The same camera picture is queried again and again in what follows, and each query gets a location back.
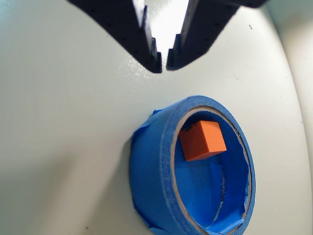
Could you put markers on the orange cube block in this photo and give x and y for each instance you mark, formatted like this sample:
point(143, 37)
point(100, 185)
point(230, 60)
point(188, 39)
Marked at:
point(203, 142)

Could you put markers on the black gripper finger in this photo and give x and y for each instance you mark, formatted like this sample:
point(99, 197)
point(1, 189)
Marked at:
point(119, 24)
point(203, 27)

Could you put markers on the blue masking tape roll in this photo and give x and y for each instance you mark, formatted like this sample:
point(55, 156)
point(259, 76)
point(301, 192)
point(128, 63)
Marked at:
point(151, 159)

